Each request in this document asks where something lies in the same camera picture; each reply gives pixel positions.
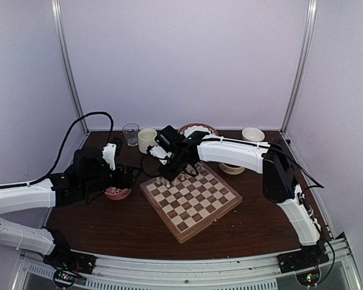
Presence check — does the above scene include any patterned ceramic plate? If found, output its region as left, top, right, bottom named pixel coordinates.
left=178, top=123, right=218, bottom=137

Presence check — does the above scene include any cream cat-ear bowl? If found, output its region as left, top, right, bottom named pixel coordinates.
left=218, top=163, right=245, bottom=175

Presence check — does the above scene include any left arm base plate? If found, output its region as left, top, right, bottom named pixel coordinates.
left=43, top=249, right=96, bottom=274

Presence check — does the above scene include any right aluminium frame post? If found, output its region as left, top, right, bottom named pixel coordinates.
left=280, top=0, right=318, bottom=135

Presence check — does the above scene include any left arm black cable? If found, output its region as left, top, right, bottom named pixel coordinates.
left=24, top=111, right=115, bottom=188

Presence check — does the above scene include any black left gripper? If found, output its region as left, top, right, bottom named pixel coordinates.
left=81, top=163, right=142, bottom=196

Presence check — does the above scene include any white chess pieces pile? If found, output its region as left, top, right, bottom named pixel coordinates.
left=108, top=187, right=123, bottom=195

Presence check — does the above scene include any aluminium frame post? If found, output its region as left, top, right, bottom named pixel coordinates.
left=280, top=0, right=318, bottom=135
left=51, top=0, right=84, bottom=118

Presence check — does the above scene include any cream ribbed mug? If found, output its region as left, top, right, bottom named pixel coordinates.
left=138, top=128, right=157, bottom=154

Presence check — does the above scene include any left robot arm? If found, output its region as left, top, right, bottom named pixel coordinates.
left=0, top=143, right=140, bottom=268

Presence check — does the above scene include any wooden chess board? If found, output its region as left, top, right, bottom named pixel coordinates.
left=140, top=163, right=243, bottom=243

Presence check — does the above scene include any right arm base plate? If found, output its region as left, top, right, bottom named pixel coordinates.
left=277, top=249, right=329, bottom=273

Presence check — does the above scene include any clear drinking glass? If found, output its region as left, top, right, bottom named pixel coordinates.
left=122, top=123, right=140, bottom=147

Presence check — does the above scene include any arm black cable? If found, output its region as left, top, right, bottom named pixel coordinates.
left=139, top=153, right=170, bottom=179
left=24, top=111, right=115, bottom=188

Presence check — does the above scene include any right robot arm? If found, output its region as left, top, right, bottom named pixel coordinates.
left=148, top=126, right=327, bottom=267

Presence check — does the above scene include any pink cat-ear bowl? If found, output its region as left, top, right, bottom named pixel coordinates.
left=104, top=188, right=132, bottom=201

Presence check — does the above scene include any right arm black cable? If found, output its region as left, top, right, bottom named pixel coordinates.
left=139, top=153, right=170, bottom=179

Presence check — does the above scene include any aluminium front rail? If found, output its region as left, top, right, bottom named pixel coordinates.
left=10, top=238, right=363, bottom=289

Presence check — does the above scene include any left aluminium frame post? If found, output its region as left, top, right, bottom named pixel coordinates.
left=51, top=0, right=84, bottom=118

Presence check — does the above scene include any small white floral bowl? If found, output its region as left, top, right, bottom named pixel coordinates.
left=241, top=127, right=265, bottom=142

